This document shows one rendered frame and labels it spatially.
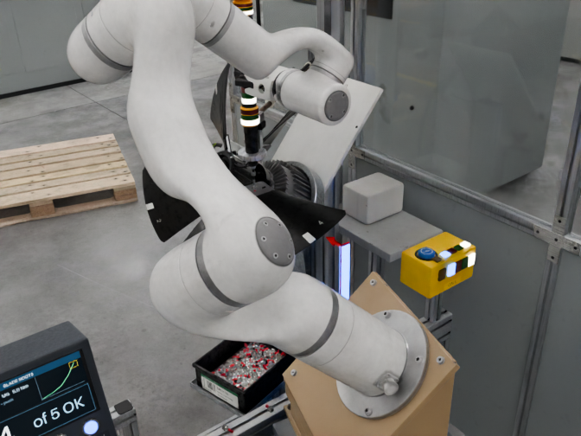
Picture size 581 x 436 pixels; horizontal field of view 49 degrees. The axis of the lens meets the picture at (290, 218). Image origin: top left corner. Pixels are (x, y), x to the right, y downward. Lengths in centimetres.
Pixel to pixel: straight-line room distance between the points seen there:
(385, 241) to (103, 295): 184
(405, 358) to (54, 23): 637
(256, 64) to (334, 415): 64
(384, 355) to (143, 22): 61
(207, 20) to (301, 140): 84
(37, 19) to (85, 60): 606
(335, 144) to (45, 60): 558
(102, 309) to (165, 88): 251
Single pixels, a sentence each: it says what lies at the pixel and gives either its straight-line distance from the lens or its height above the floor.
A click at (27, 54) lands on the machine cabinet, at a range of 708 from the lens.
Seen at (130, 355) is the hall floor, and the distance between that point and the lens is 302.
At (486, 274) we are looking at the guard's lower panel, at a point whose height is 75.
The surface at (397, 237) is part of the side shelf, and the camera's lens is 205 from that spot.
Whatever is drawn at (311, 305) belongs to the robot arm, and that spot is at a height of 134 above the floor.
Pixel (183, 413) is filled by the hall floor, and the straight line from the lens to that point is 269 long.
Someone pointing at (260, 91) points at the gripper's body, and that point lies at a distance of 138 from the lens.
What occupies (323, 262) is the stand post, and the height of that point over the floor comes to 79.
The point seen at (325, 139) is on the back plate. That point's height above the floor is 122.
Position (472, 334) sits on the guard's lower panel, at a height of 50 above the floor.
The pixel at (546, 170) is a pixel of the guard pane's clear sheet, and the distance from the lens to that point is 186.
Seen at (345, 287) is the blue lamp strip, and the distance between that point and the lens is 141.
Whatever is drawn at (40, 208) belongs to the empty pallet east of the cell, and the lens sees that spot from 432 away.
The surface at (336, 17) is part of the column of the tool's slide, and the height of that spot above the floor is 148.
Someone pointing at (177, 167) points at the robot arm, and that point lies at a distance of 86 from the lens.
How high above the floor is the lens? 188
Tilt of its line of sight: 28 degrees down
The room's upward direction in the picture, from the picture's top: 2 degrees counter-clockwise
